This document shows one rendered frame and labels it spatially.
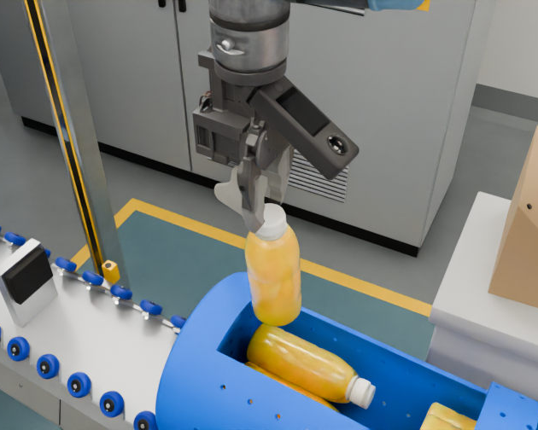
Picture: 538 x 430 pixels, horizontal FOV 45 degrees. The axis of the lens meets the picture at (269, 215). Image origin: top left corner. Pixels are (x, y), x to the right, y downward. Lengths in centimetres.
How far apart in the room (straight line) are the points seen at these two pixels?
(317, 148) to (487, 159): 276
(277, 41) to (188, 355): 48
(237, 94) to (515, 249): 54
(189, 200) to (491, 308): 207
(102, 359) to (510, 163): 250
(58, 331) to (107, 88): 180
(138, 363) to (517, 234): 71
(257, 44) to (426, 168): 185
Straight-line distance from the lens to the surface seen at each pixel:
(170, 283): 263
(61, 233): 294
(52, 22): 136
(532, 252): 104
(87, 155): 153
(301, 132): 63
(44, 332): 136
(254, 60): 61
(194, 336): 92
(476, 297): 110
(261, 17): 59
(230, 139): 67
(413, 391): 109
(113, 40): 283
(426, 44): 217
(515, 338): 107
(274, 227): 74
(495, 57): 357
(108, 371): 127
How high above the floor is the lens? 195
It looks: 43 degrees down
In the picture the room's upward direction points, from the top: straight up
